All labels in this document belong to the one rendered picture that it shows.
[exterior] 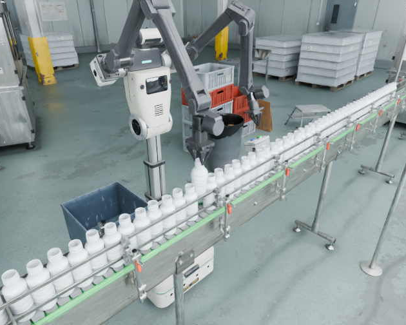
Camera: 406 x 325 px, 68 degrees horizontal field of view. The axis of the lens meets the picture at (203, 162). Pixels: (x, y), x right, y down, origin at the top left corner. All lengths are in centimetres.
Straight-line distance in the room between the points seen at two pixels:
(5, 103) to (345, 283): 424
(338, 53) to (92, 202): 673
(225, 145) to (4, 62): 286
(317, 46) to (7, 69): 614
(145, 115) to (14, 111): 314
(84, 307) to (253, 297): 143
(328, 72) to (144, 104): 645
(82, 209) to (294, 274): 162
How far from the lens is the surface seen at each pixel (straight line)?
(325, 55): 779
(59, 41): 1060
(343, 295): 252
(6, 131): 477
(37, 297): 107
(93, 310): 117
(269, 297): 235
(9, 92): 461
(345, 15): 1189
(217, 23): 159
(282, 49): 841
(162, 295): 212
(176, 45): 114
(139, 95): 166
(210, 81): 369
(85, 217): 173
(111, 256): 111
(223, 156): 348
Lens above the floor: 181
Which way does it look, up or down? 28 degrees down
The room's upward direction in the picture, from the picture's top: straight up
